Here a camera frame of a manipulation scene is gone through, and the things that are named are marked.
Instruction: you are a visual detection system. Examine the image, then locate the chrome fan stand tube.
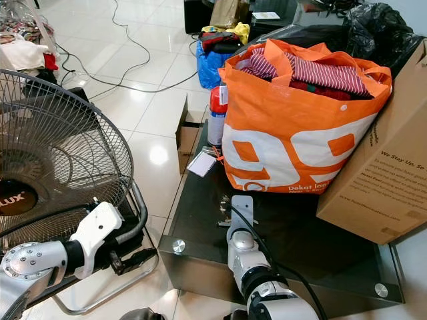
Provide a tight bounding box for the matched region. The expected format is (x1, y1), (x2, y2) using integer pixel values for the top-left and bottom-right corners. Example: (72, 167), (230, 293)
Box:
(49, 180), (161, 317)

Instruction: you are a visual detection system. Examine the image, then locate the robot left leg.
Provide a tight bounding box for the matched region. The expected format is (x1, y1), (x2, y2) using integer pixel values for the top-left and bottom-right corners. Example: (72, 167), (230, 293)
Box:
(119, 307), (165, 320)

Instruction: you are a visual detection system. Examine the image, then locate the robot leg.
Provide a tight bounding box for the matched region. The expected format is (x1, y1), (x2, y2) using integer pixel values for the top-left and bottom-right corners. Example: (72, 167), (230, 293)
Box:
(119, 307), (165, 320)
(223, 309), (249, 320)

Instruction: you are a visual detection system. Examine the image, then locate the black glass low table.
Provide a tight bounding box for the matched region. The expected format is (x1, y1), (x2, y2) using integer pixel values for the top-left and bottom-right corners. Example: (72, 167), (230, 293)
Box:
(158, 119), (407, 311)

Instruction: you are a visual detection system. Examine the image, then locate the small open cardboard box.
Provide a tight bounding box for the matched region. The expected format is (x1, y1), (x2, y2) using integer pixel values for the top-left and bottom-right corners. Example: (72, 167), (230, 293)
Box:
(175, 95), (208, 175)

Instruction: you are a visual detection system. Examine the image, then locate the robot right leg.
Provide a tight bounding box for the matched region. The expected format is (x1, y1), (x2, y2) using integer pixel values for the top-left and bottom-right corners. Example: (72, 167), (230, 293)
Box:
(223, 309), (249, 320)

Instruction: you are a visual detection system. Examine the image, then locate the red capped spray can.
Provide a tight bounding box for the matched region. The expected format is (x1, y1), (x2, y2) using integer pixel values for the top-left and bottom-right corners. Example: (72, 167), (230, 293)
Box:
(207, 85), (230, 148)

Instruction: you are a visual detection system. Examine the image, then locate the orange and white shopping bag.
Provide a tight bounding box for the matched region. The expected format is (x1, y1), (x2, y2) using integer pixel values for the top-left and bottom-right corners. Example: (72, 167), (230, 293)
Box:
(218, 38), (394, 195)

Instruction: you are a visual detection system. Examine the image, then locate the black Milux floor fan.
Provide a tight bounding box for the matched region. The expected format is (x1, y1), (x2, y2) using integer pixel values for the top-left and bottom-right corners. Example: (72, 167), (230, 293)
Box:
(0, 69), (135, 254)

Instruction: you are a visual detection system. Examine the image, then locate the blue plastic bag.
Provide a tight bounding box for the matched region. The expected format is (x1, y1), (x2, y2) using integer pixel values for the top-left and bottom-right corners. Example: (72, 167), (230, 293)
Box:
(196, 41), (236, 91)

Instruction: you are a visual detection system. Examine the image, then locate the large brown cardboard box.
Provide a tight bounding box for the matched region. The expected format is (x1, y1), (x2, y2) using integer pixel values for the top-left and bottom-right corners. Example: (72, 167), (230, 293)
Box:
(316, 40), (427, 246)

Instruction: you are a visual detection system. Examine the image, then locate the red white striped cloth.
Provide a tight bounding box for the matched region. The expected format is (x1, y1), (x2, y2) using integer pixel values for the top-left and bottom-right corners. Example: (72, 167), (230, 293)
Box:
(239, 47), (374, 98)

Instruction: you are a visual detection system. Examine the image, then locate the dark clothes bundle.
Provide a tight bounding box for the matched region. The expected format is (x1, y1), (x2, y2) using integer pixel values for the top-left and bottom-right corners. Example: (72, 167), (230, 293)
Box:
(200, 27), (241, 54)

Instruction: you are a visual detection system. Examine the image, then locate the yellow cloth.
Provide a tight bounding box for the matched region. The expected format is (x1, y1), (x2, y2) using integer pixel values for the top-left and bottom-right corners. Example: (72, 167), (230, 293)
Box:
(230, 21), (252, 47)

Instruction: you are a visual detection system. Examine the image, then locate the small red item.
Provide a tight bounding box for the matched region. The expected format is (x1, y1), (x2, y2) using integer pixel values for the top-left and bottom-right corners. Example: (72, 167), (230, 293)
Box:
(43, 53), (60, 71)

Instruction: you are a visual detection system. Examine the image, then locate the black low cabinet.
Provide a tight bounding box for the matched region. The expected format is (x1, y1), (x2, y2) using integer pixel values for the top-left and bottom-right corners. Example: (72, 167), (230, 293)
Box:
(183, 0), (301, 35)

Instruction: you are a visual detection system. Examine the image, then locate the brown paper bag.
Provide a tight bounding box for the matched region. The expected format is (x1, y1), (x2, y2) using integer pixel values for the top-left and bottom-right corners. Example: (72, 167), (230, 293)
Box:
(209, 0), (250, 29)

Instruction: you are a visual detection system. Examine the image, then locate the white paper sheet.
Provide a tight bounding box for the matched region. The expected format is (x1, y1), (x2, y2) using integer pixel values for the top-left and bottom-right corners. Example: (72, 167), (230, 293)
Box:
(252, 11), (282, 21)

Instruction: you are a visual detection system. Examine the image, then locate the black rubbish bag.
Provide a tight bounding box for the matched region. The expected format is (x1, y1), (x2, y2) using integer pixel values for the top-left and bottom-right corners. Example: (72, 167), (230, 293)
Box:
(346, 3), (426, 75)

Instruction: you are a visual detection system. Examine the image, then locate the colourful clothes pile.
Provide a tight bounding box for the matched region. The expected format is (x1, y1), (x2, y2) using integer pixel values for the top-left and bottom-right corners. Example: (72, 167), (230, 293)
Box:
(0, 0), (57, 47)

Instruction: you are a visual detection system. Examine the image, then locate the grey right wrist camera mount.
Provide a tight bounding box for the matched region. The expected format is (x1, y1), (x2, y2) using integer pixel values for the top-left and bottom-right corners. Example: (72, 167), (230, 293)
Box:
(230, 195), (255, 235)

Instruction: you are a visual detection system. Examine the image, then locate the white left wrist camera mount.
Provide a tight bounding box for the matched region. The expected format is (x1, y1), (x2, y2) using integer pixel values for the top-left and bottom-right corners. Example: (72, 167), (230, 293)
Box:
(69, 201), (127, 281)

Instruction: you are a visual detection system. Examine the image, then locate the white tag with orange string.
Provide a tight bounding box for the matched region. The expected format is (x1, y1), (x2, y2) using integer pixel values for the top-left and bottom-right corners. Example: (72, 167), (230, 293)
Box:
(186, 148), (224, 178)

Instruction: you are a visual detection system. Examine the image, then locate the black floor cable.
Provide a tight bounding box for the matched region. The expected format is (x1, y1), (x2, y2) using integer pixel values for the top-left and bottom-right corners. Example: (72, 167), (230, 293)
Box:
(53, 0), (152, 85)
(56, 41), (202, 95)

